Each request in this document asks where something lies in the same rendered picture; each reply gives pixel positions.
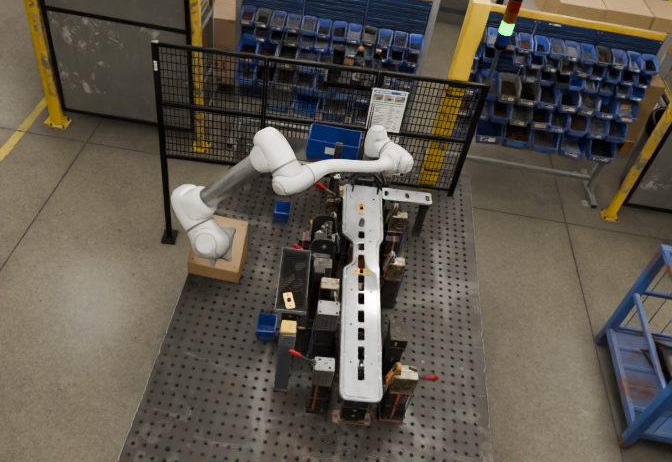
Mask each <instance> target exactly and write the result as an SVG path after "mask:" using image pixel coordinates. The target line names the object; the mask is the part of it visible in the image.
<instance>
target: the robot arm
mask: <svg viewBox="0 0 672 462"><path fill-rule="evenodd" d="M254 145H255V146H254V147H253V149H252V151H251V153H250V155H249V156H248V157H246V158H245V159H244V160H242V161H241V162H239V163H238V164H237V165H235V166H234V167H232V168H231V169H230V170H229V171H227V172H226V173H225V174H223V175H222V176H220V177H219V178H218V179H216V180H215V181H213V182H212V183H211V184H209V185H208V186H206V187H203V186H198V187H196V186H195V185H192V184H184V185H182V186H180V187H178V188H177V189H175V190H174V191H173V193H172V196H171V202H172V207H173V210H174V212H175V214H176V216H177V218H178V220H179V222H180V224H181V225H182V227H183V228H184V230H185V231H186V233H187V235H188V237H189V240H190V243H191V246H192V249H193V251H194V253H195V254H196V255H197V256H198V257H201V258H203V259H210V267H215V265H216V262H217V259H223V260H225V261H228V262H229V261H231V260H232V255H231V253H232V246H233V239H234V234H235V232H236V229H235V228H234V227H231V228H226V227H220V226H219V225H218V224H217V222H216V221H215V219H214V218H213V216H212V214H213V213H214V212H215V210H216V208H217V204H218V203H219V202H221V201H222V200H224V199H225V198H227V197H228V196H230V195H231V194H233V193H234V192H236V191H237V190H238V189H240V188H241V187H243V186H244V185H246V184H247V183H249V182H250V181H252V180H253V179H255V178H256V177H258V176H259V175H260V174H262V173H268V172H271V174H272V176H273V180H272V187H273V190H274V191H275V192H276V193H277V194H278V195H282V196H287V195H293V194H296V193H299V192H301V191H303V190H305V189H307V188H308V187H310V186H311V185H313V184H314V183H315V182H317V181H318V180H319V179H320V178H322V177H323V176H324V175H326V174H328V173H332V172H352V173H351V174H350V176H349V177H348V180H349V181H351V186H352V192H353V190H354V185H355V180H357V179H358V178H360V177H361V176H364V175H366V176H368V175H369V176H372V175H373V177H375V179H376V180H377V181H378V187H377V195H378V193H379V189H381V188H382V185H383V184H384V185H386V180H385V177H384V175H383V171H384V170H385V171H387V172H399V173H408V172H409V171H410V170H411V169H412V167H413V164H414V162H413V158H412V156H411V155H410V154H409V153H408V152H407V151H406V150H404V149H403V148H402V147H400V146H398V145H397V144H394V143H393V142H391V141H390V139H389V138H388V137H387V132H386V130H385V128H384V127H383V126H381V125H374V126H372V127H371V128H369V130H368V132H367V135H366V138H365V143H364V148H365V151H364V156H363V160H364V161H358V160H343V159H330V160H324V161H319V162H316V163H311V164H307V165H303V166H301V165H300V164H299V162H298V161H297V159H296V157H295V155H294V152H293V150H292V149H291V147H290V145H289V144H288V142H287V140H286V139H285V138H284V136H283V135H282V134H281V133H280V132H279V131H278V130H276V129H275V128H272V127H268V128H265V129H263V130H261V131H259V132H257V133H256V134H255V136H254ZM358 172H360V173H358ZM376 172H379V173H380V176H381V178H382V180H381V179H380V178H379V176H378V175H377V174H376ZM357 173H358V174H357ZM356 174H357V175H356Z"/></svg>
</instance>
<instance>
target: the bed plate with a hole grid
mask: <svg viewBox="0 0 672 462"><path fill-rule="evenodd" d="M272 180H273V176H272V174H271V172H268V173H262V174H260V175H259V176H258V177H256V178H255V179H253V180H252V181H250V182H249V183H247V184H246V185H244V186H243V187H241V188H240V189H238V190H237V191H236V192H234V193H233V194H231V195H230V196H228V197H227V198H225V199H224V200H222V201H221V202H219V203H218V204H217V208H216V210H215V212H214V213H213V214H212V215H217V216H222V217H227V218H232V219H237V220H242V221H246V222H248V245H247V259H246V262H245V265H244V268H243V270H242V273H241V276H240V279H239V281H238V283H234V282H229V281H225V280H220V279H215V278H210V277H205V276H201V275H196V274H191V273H188V275H187V277H186V280H185V282H184V285H183V288H182V290H181V293H180V296H179V298H178V301H177V304H176V306H175V309H174V312H173V315H172V317H171V320H170V322H169V325H168V328H167V331H166V335H165V336H164V338H163V341H162V344H161V346H160V349H159V354H158V355H157V357H156V359H155V362H154V365H153V367H152V370H151V373H150V375H149V378H148V381H147V385H146V387H145V391H144V393H143V394H142V399H141V400H140V402H139V405H138V407H137V411H136V413H135V415H134V419H133V421H132V423H131V428H130V430H129V431H128V434H127V436H126V439H125V442H124V444H123V447H122V450H121V452H120V455H119V459H118V461H117V462H493V455H492V449H491V446H492V443H491V431H490V428H489V424H490V419H489V406H488V394H487V387H486V374H485V357H484V345H483V337H482V320H481V308H480V296H479V286H478V278H477V277H478V271H477V263H476V261H477V259H476V247H475V235H474V222H473V214H472V212H473V210H472V198H471V186H470V176H469V175H466V174H460V176H459V179H458V182H457V185H456V188H455V191H454V194H453V197H449V196H447V191H440V190H433V191H427V190H420V189H419V188H415V187H406V186H398V185H389V188H392V189H401V190H409V191H418V192H426V193H431V197H432V204H431V205H430V207H429V210H428V211H427V213H426V216H425V220H424V223H423V226H422V229H421V231H423V232H424V235H425V239H419V238H411V237H407V232H406V230H407V229H410V230H413V227H414V223H415V220H416V217H417V213H418V210H419V207H420V205H418V204H409V203H401V202H399V203H401V206H402V212H406V213H407V217H408V219H407V224H406V228H405V231H404V235H403V238H402V241H401V245H400V248H399V252H398V255H399V256H398V257H399V258H402V259H405V272H404V275H403V278H402V281H400V282H401V284H400V283H399V285H400V288H399V286H398V288H399V291H398V289H396V290H397V291H398V294H397V293H396V295H397V297H396V296H395V298H396V302H395V304H396V306H394V307H393V309H391V308H389V309H386V310H385V309H384V310H383V309H381V346H383V343H384V340H385V336H386V334H387V330H388V323H389V320H390V318H391V319H400V320H407V333H408V343H407V346H406V348H405V349H404V351H403V354H402V356H401V359H400V362H399V363H401V365H408V366H416V367H417V368H418V372H417V373H418V376H425V375H436V376H438V380H426V379H419V380H418V383H417V385H416V388H415V390H414V393H413V396H412V397H411V396H409V398H408V400H407V403H406V407H407V405H408V402H409V400H410V397H411V400H410V402H409V405H408V407H407V410H406V412H405V417H406V418H403V419H404V420H403V422H404V423H406V424H403V425H401V424H398V422H388V421H387V422H388V423H386V421H378V419H377V416H376V414H378V413H376V412H375V411H377V410H378V409H377V407H378V404H380V403H381V402H382V399H383V397H382V399H381V401H380V402H378V403H369V406H368V409H367V413H370V416H371V425H370V426H359V425H349V424H338V423H333V422H332V411H333V410H340V408H341V403H340V395H339V383H337V382H335V381H334V375H333V380H332V384H331V387H329V389H328V393H327V402H326V411H325V412H326V413H327V417H325V416H322V417H320V416H319V415H315V414H313V413H306V405H305V402H304V400H305V397H309V392H310V387H311V386H312V371H313V365H308V362H306V360H304V359H302V358H298V357H296V356H294V355H292V357H291V364H290V371H289V377H290V383H289V392H283V391H273V382H274V376H275V371H276V361H277V353H278V345H277V344H278V332H279V328H280V325H281V316H282V313H281V312H274V308H275V300H276V293H277V285H278V277H279V270H280V262H281V254H282V247H285V248H294V247H292V244H294V243H295V244H296V245H298V241H299V233H300V231H304V230H306V231H310V228H311V226H310V220H311V219H312V225H313V219H314V217H315V216H316V215H319V214H325V203H326V200H327V194H328V193H327V192H326V191H323V190H322V189H320V188H319V187H317V186H316V183H318V182H319V183H320V184H322V185H323V186H325V187H326V188H327V189H328V188H329V186H328V185H329V181H330V177H322V178H320V179H319V180H318V181H317V182H315V183H314V184H313V185H311V186H310V187H308V188H307V189H305V190H303V191H301V192H299V193H296V194H293V195H287V196H282V195H278V194H277V193H276V192H275V191H274V190H273V187H272ZM277 200H278V201H286V202H291V203H292V204H291V212H290V216H289V221H288V223H287V224H286V223H277V222H274V206H275V201H277ZM294 249H295V248H294ZM398 257H397V258H398ZM259 313H266V314H276V315H277V316H278V317H277V325H276V332H275V335H274V339H273V341H266V340H257V337H256V324H257V317H258V314H259ZM406 407H405V408H406Z"/></svg>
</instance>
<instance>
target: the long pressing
mask: <svg viewBox="0 0 672 462"><path fill-rule="evenodd" d="M373 199H374V200H373ZM358 203H363V204H365V214H358ZM360 218H364V219H365V225H364V226H363V227H360V226H359V220H360ZM369 230H371V231H369ZM359 232H364V238H359ZM342 235H343V236H344V237H345V238H346V239H348V240H349V241H350V242H351V243H352V245H353V261H352V262H351V263H350V264H348V265H347V266H345V267H344V268H343V272H342V302H341V334H340V366H339V395H340V397H341V398H342V399H344V400H347V401H357V402H367V403H378V402H380V401H381V399H382V397H383V384H382V346H381V308H380V270H379V246H380V244H381V242H382V241H383V210H382V191H381V190H380V189H379V193H378V195H377V188H376V187H368V186H360V185H354V190H353V192H352V186H351V184H345V185H344V193H343V209H342ZM370 241H371V243H370ZM359 243H363V244H364V251H360V250H359V249H358V248H359ZM359 255H363V256H364V269H368V270H370V275H369V276H367V275H363V276H364V291H359V290H358V276H359V275H358V274H353V268H358V256H359ZM351 289H352V290H351ZM370 291H371V292H370ZM359 293H360V294H364V305H359V304H358V294H359ZM359 310H362V311H364V323H361V322H358V311H359ZM351 323H352V325H351ZM358 328H363V329H364V341H359V340H358ZM358 347H364V365H359V361H360V360H358ZM350 361H351V363H350ZM371 364H373V365H371ZM358 366H361V367H362V366H363V367H364V381H360V380H358Z"/></svg>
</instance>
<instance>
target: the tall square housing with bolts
mask: <svg viewBox="0 0 672 462"><path fill-rule="evenodd" d="M339 305H340V304H339V302H333V301H323V300H319V301H318V306H317V309H316V310H315V317H314V323H313V329H314V325H315V329H323V331H322V330H315V332H314V335H313V331H314V330H312V334H311V340H310V346H309V350H308V352H307V353H308V354H307V353H306V354H307V355H306V357H307V358H309V359H314V360H315V357H327V358H329V355H330V351H331V346H332V336H333V332H335V331H336V326H337V322H338V317H339ZM316 311H317V312H316ZM315 319H316V320H315ZM312 337H313V341H312ZM311 342H312V346H311ZM310 348H311V350H310Z"/></svg>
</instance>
